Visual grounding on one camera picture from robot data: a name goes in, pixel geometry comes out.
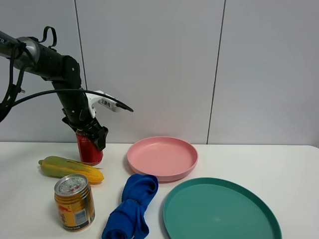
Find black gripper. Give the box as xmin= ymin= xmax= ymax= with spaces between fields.
xmin=62 ymin=107 xmax=109 ymax=151

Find red drink can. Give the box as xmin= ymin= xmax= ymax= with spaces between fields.
xmin=76 ymin=130 xmax=103 ymax=165

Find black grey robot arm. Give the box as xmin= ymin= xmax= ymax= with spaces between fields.
xmin=0 ymin=30 xmax=108 ymax=151

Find toy corn cob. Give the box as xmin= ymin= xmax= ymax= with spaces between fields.
xmin=38 ymin=156 xmax=104 ymax=184

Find gold energy drink can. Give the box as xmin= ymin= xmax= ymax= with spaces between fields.
xmin=54 ymin=174 xmax=95 ymax=232

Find pink plate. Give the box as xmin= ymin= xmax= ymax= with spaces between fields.
xmin=127 ymin=136 xmax=198 ymax=182

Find blue cloth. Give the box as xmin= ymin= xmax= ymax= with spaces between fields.
xmin=101 ymin=174 xmax=159 ymax=239

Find green plate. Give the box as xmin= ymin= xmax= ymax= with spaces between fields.
xmin=163 ymin=177 xmax=282 ymax=239

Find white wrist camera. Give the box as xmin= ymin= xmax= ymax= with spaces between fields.
xmin=86 ymin=91 xmax=120 ymax=119

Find black cable bundle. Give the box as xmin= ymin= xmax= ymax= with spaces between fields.
xmin=0 ymin=26 xmax=134 ymax=122

